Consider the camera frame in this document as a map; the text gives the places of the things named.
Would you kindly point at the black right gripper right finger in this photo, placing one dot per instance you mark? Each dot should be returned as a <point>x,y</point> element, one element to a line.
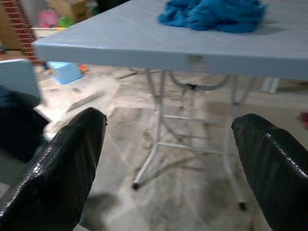
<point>281,187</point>

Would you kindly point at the blue terry towel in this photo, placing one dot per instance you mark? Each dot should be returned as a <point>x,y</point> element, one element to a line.
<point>211,16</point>

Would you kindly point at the green toy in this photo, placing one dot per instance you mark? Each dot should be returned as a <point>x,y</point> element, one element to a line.
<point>66,21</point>

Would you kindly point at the white folding table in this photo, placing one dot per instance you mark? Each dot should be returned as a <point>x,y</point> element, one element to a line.
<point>120,36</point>

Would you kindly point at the brown cardboard box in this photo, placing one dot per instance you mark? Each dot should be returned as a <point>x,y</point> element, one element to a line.
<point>77,9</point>

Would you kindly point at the pink toy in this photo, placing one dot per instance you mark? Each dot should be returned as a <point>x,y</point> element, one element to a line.
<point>48,18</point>

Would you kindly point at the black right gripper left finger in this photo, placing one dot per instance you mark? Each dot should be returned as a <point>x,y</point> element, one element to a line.
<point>53,183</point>

